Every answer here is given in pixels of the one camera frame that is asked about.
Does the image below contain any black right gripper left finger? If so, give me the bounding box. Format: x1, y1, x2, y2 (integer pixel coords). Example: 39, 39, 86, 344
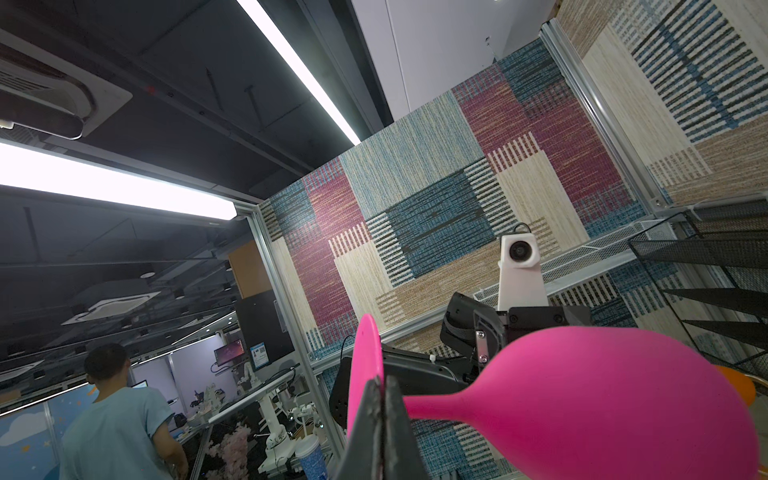
336, 378, 385, 480

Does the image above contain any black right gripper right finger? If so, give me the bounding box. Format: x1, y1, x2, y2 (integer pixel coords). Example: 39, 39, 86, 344
383, 376, 429, 480

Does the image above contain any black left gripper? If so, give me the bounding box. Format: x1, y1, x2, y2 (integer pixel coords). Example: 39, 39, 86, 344
440, 293, 592, 378

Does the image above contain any pink plastic wine glass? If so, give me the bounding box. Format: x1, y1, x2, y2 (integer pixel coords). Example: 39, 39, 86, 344
348, 315, 760, 479

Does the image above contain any orange front wine glass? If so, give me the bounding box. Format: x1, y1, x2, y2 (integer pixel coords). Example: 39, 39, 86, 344
715, 365, 757, 406

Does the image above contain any paper cup blue print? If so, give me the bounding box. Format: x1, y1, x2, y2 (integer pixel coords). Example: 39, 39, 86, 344
295, 434, 329, 480

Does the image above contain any person in light shirt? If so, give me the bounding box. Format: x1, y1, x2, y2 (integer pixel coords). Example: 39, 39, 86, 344
59, 343, 189, 479

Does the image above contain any black mesh shelf unit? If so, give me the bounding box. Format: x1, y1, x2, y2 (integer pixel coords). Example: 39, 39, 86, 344
611, 198, 767, 377

